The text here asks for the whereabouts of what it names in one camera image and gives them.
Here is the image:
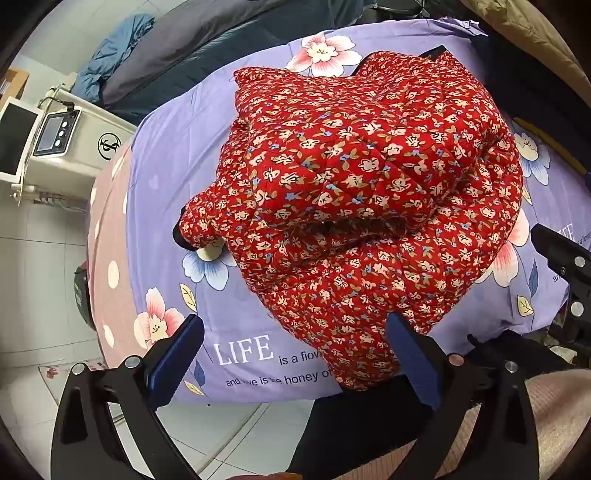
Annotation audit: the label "dark round object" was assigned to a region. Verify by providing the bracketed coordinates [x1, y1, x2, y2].
[73, 263, 98, 330]

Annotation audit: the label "black stool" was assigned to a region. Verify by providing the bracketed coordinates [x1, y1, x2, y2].
[374, 0, 458, 21]

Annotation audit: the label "beige coat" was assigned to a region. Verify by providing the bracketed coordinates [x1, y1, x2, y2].
[462, 0, 591, 97]

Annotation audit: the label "wooden shelf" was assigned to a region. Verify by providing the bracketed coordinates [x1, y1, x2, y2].
[0, 67, 31, 107]

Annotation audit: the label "person's pink sweater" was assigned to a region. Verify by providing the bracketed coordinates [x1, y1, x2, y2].
[406, 360, 591, 480]

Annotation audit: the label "pink polka dot sheet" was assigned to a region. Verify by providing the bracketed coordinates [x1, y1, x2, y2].
[87, 141, 139, 370]

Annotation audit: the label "red printed paper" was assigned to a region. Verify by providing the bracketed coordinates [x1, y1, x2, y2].
[39, 360, 112, 384]

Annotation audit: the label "blue garment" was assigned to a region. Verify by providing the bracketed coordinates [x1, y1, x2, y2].
[73, 13, 155, 104]

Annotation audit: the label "white framed screen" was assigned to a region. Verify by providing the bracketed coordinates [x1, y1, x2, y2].
[0, 97, 44, 185]

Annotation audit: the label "white machine with display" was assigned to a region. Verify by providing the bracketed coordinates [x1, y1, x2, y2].
[21, 85, 139, 204]

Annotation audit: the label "red floral quilted jacket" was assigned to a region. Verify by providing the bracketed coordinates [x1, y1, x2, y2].
[173, 50, 525, 393]

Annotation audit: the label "purple floral bed sheet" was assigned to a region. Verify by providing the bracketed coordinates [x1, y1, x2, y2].
[124, 16, 591, 407]

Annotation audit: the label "dark grey blanket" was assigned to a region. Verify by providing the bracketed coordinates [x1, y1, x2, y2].
[104, 0, 444, 125]

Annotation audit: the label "dark cloth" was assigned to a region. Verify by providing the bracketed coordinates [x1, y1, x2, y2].
[473, 32, 518, 116]

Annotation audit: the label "person's black pants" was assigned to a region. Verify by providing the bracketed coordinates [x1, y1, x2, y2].
[288, 376, 439, 480]

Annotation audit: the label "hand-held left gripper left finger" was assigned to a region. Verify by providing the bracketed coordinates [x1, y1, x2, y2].
[50, 314, 206, 480]

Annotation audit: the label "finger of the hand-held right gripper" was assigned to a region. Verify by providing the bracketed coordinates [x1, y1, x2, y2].
[530, 223, 591, 343]

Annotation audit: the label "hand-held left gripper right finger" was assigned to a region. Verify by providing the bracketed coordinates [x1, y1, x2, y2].
[385, 311, 542, 480]

